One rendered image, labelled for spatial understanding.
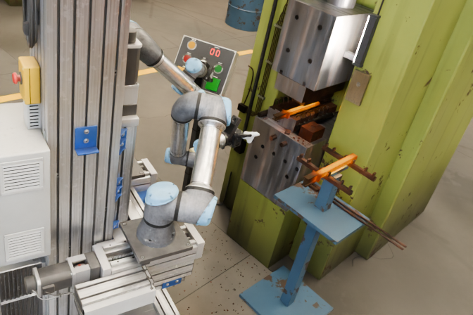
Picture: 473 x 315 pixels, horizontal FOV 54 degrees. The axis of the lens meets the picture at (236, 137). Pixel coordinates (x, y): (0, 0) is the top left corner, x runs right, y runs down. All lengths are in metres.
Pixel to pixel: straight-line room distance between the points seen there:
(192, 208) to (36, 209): 0.54
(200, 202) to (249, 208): 1.22
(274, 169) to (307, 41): 0.75
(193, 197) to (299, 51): 1.08
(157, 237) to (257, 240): 1.27
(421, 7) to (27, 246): 1.89
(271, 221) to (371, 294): 0.80
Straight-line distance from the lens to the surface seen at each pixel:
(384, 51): 2.40
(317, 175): 2.11
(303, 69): 2.49
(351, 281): 3.21
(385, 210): 3.16
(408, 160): 2.97
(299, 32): 2.48
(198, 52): 2.79
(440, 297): 3.45
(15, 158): 1.60
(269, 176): 2.73
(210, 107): 1.87
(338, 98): 2.97
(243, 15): 7.15
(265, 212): 2.86
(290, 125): 2.61
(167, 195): 1.73
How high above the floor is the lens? 2.12
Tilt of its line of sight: 30 degrees down
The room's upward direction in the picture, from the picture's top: 13 degrees clockwise
